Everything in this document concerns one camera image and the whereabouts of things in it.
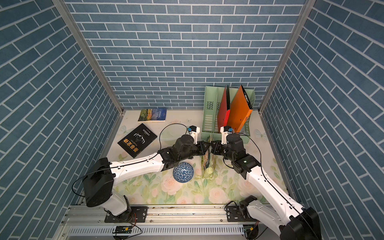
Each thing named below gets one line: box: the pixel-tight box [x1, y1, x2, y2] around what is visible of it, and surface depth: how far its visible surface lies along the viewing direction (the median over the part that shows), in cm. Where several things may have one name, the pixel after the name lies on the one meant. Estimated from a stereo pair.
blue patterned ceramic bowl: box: [173, 162, 194, 183], surface depth 87 cm
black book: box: [117, 123, 158, 159], surface depth 101 cm
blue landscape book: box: [137, 108, 167, 123], surface depth 118 cm
